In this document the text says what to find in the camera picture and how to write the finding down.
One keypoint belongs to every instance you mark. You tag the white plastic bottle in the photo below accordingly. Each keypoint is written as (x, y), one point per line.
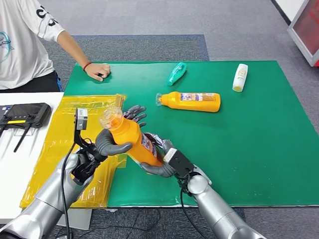
(240, 77)

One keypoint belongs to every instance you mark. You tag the red and white cabinet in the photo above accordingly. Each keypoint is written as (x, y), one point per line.
(306, 29)

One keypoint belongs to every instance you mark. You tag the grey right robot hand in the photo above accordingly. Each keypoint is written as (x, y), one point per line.
(159, 171)

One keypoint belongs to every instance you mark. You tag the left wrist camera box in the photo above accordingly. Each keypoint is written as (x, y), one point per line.
(82, 118)

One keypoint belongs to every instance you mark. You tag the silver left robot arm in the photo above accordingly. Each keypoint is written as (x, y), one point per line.
(50, 198)

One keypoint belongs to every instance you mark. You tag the person's hand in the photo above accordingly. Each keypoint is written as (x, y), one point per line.
(98, 71)

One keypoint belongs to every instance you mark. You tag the orange detergent bottle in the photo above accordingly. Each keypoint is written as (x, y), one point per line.
(189, 104)
(129, 135)

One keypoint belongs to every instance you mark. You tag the grey board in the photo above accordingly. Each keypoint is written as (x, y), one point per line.
(82, 219)

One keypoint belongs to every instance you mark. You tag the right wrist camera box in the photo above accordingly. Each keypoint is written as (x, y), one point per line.
(181, 163)

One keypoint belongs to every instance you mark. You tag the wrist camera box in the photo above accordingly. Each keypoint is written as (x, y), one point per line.
(82, 118)
(181, 163)

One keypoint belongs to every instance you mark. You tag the teal plastic bottle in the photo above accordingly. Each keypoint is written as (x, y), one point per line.
(176, 74)

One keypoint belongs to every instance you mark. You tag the yellow plastic sheet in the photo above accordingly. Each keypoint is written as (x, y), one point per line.
(62, 132)

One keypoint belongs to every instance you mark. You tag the green table mat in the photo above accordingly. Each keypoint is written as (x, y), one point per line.
(249, 132)

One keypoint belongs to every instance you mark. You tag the black remote controller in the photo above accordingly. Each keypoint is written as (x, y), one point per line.
(25, 115)

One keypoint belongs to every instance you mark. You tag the person's forearm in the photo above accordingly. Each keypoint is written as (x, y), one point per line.
(72, 47)

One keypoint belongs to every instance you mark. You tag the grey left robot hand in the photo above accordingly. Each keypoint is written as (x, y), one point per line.
(106, 146)

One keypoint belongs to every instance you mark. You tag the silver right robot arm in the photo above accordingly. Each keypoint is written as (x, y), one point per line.
(219, 214)

